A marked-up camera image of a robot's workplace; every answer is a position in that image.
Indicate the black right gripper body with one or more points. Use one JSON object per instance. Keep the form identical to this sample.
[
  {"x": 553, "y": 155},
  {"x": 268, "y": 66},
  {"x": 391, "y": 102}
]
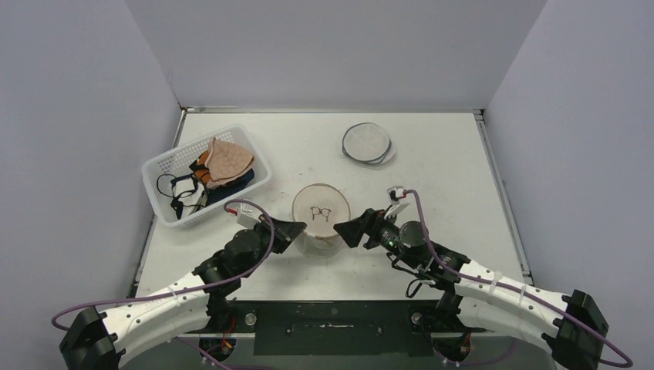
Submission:
[{"x": 369, "y": 228}]

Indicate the white mesh bag beige trim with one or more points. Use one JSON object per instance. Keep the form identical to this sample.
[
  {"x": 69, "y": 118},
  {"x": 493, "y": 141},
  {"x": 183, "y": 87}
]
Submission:
[{"x": 321, "y": 206}]

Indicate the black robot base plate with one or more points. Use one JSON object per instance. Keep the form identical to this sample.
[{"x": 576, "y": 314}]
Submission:
[{"x": 279, "y": 328}]

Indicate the white perforated plastic basket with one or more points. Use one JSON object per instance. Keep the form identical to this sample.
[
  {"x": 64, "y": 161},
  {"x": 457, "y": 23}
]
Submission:
[{"x": 158, "y": 171}]

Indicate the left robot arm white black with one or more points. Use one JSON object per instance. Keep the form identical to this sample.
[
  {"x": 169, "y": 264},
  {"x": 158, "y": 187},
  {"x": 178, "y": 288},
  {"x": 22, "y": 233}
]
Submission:
[{"x": 108, "y": 335}]

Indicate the navy blue bra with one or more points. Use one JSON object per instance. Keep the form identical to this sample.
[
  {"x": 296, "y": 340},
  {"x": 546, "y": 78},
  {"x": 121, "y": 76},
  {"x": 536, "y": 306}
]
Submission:
[{"x": 229, "y": 189}]

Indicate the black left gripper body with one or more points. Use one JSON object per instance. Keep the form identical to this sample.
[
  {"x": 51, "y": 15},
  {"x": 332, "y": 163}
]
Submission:
[{"x": 264, "y": 230}]

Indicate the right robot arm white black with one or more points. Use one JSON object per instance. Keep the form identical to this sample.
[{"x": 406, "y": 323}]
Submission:
[{"x": 569, "y": 327}]

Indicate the beige lace bra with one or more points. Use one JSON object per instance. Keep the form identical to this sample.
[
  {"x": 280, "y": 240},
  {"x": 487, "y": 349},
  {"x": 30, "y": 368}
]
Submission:
[{"x": 226, "y": 162}]

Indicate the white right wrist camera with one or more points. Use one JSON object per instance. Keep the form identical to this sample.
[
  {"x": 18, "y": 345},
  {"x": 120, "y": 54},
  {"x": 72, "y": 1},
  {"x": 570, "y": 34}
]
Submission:
[{"x": 398, "y": 202}]

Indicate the aluminium front frame rail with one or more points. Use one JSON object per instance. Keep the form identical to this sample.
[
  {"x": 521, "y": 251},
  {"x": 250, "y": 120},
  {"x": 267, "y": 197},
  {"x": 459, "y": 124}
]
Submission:
[{"x": 479, "y": 316}]

